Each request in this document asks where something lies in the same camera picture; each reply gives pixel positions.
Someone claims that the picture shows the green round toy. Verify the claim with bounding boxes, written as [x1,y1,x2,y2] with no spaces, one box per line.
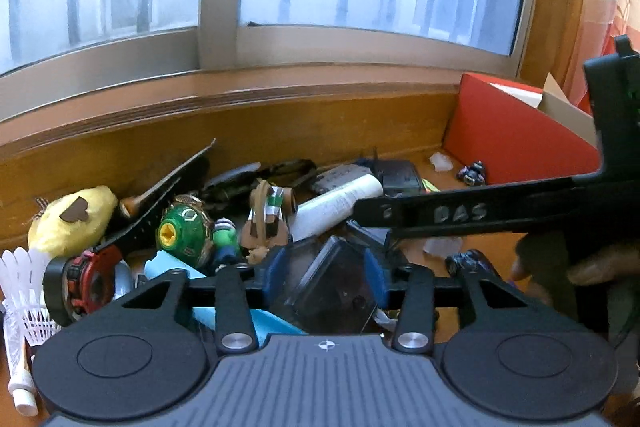
[157,194,216,269]

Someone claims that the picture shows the white shuttlecock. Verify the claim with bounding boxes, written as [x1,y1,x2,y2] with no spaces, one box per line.
[0,247,62,349]

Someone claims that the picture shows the white tube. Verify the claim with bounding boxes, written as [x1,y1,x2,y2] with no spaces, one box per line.
[2,307,39,416]

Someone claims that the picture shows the small green figure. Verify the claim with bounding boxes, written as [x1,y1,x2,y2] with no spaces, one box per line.
[212,217,241,266]

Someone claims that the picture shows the grey patterned card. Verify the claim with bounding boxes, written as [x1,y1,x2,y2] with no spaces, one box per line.
[309,164,372,196]

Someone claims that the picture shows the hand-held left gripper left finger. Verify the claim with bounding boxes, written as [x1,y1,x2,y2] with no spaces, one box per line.
[122,250,289,354]

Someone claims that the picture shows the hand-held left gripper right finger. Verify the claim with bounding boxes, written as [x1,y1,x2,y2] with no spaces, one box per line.
[364,250,538,354]

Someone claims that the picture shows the yellow plush toy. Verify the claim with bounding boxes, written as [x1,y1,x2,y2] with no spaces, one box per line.
[27,186,119,259]

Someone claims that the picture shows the wooden desktop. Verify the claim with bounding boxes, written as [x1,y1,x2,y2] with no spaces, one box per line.
[0,72,603,427]

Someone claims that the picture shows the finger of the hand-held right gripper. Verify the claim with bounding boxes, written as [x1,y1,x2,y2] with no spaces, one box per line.
[352,197,401,238]

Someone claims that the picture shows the dark transparent plastic box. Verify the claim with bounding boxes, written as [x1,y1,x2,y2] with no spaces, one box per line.
[287,236,382,336]

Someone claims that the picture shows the open cardboard box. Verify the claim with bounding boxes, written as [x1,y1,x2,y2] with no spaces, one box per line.
[537,72,599,144]

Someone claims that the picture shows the brown handled tool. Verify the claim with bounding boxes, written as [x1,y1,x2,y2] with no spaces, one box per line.
[118,194,152,219]

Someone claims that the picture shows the black purple toy car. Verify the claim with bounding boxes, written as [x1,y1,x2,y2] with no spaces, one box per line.
[446,249,497,279]

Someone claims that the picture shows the black sunglasses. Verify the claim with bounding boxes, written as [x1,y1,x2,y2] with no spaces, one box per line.
[202,159,319,209]

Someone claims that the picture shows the white paper roll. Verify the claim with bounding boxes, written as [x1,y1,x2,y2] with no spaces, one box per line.
[292,173,385,243]

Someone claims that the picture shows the person's right hand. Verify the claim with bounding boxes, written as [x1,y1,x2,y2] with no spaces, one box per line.
[512,229,640,324]

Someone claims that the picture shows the brown tree figure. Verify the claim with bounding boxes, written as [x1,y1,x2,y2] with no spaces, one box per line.
[239,179,299,264]

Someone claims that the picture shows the blue plastic case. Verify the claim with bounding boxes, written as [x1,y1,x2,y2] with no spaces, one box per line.
[144,251,309,339]

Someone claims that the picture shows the small dark figure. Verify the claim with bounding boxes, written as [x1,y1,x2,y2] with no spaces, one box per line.
[458,160,487,186]

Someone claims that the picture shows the orange box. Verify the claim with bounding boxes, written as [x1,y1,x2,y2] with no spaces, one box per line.
[443,72,602,186]

